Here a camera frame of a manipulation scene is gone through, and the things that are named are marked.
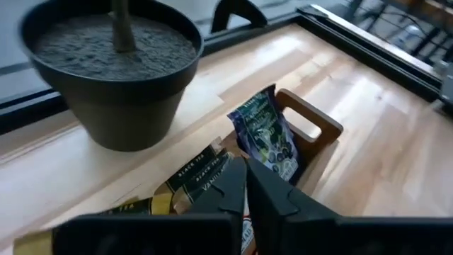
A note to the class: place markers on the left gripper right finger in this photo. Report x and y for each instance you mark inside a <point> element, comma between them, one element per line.
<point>318,235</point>

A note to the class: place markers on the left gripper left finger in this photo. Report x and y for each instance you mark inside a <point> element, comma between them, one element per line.
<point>159,235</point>

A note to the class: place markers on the yellow lime twist tea sachet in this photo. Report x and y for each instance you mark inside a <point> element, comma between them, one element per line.
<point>32,244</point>
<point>124,207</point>

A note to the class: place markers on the purple blackcurrant tea sachet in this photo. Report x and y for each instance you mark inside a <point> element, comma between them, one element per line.
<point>265,134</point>

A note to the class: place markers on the wooden three-compartment box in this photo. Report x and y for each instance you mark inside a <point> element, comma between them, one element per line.
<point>329,131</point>

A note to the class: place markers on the green plant in black pot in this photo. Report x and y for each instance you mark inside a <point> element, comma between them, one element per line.
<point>120,113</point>

